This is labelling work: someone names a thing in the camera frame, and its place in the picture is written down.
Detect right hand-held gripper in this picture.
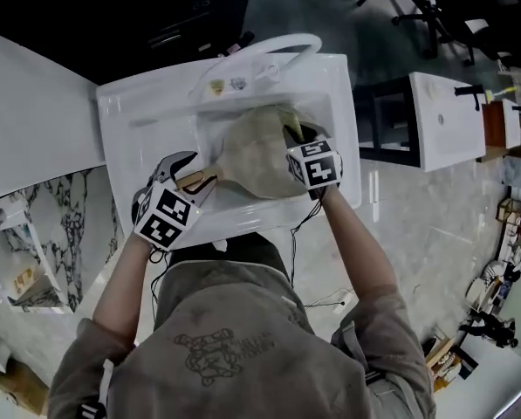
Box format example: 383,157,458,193
284,122,344,200

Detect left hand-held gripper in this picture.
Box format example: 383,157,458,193
131,150,220,252

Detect yellow-green sponge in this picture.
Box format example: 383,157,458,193
281,105,307,143

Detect beige frying pan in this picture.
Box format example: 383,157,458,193
175,105,326,200

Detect person's right forearm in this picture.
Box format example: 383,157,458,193
320,185,396,299

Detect person's left forearm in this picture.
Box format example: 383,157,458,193
92,233,156,348

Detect white ceramic sink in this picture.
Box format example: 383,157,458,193
96,52,361,252

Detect person's dark trousers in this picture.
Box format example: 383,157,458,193
166,231,294,287

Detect white curved faucet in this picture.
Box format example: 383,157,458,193
128,32,325,128

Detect marble pattern counter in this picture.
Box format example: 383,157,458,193
0,166,126,318

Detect white rectangular washbasin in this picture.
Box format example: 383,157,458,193
408,71,488,173

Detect white cabinet block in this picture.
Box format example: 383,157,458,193
0,26,108,203

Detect black faucet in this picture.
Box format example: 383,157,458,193
454,84,486,112

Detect person's grey printed shirt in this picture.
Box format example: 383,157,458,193
45,259,438,419

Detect wooden cabinet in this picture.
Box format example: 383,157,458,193
481,100,508,150

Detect black mesh office chair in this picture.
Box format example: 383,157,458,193
390,0,521,67

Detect grey stone slab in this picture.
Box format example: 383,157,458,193
502,155,521,187

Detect cardboard box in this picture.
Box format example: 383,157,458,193
0,358,51,414

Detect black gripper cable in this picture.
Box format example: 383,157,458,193
148,244,174,322
288,185,331,285

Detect black frame stand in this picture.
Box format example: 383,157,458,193
358,76,422,168

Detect thin black floor cable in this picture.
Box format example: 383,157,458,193
303,288,357,312

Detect grey shoulder strap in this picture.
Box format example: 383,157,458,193
329,320,401,392

